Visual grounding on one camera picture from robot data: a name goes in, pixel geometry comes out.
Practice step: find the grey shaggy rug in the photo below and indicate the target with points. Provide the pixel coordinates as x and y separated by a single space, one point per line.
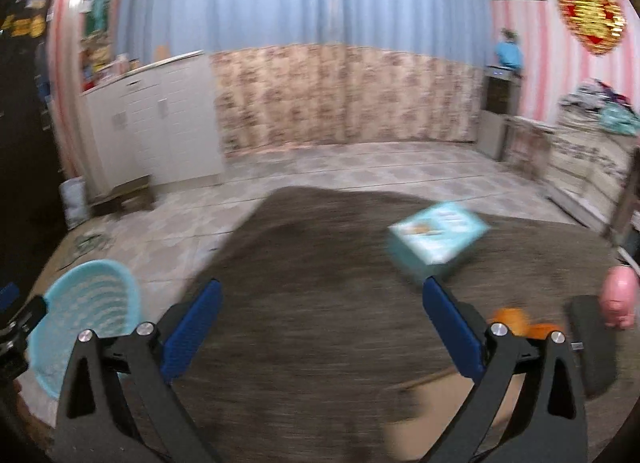
317 320

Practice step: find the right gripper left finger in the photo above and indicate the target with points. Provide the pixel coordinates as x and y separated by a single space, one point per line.
117 403

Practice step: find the white cabinet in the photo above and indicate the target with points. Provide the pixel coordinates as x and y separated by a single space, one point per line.
158 121

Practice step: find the green wall poster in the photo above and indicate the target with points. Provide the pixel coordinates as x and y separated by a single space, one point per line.
97 15

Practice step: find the pink pig toy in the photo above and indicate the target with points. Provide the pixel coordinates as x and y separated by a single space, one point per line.
619 297

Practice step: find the dark double door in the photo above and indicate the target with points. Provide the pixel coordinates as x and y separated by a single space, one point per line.
32 215

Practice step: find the green rag on floor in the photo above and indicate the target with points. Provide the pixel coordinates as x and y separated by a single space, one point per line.
84 245

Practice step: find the light blue plastic basket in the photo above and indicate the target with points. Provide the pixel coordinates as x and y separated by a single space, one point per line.
101 296

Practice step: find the orange tangerine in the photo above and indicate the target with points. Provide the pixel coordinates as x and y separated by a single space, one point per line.
542 330
515 319

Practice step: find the grey water dispenser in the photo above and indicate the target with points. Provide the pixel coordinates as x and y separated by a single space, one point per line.
500 102

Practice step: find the folding small table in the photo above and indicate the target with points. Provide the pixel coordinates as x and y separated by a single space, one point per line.
528 144

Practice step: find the pile of clothes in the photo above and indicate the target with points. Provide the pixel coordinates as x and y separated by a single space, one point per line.
593 105

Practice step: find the blue and floral curtain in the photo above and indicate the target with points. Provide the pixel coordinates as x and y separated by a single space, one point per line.
326 71

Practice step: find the teal cardboard box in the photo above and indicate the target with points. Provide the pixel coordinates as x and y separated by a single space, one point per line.
434 241

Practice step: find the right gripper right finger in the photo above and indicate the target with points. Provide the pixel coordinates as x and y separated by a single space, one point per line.
548 422

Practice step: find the blue covered plant pot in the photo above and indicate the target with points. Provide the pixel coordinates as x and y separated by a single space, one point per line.
508 52

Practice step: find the small wooden stool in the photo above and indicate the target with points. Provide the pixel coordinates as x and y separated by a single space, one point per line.
138 191

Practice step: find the red heart wall decoration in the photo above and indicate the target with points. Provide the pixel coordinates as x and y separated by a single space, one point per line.
599 25

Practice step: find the patterned cloth covered furniture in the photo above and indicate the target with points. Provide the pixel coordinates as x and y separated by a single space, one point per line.
587 168

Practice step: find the white plastic bag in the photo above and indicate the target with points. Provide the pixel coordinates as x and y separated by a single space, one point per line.
74 198

